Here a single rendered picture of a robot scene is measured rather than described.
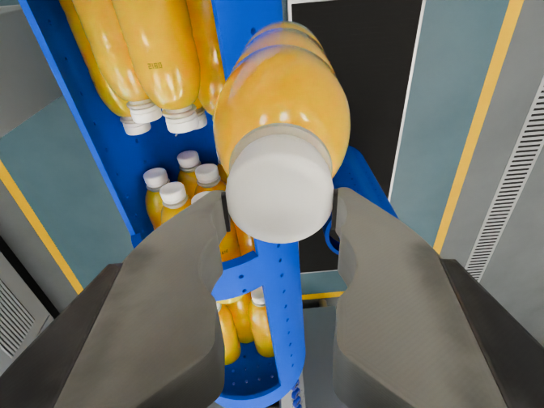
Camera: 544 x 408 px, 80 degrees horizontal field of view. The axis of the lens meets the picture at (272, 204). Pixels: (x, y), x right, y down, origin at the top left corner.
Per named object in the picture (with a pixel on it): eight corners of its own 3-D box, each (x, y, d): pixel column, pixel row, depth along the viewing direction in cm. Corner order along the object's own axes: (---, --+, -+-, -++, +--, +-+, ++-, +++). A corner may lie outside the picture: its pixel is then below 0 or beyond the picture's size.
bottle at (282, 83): (226, 71, 28) (157, 184, 13) (278, -2, 25) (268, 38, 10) (286, 122, 31) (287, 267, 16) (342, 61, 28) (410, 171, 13)
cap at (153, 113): (135, 111, 41) (140, 125, 42) (163, 102, 43) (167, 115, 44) (123, 105, 44) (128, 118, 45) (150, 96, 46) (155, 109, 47)
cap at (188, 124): (198, 105, 41) (201, 118, 42) (168, 108, 42) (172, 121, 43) (191, 116, 38) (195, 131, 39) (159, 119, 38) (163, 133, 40)
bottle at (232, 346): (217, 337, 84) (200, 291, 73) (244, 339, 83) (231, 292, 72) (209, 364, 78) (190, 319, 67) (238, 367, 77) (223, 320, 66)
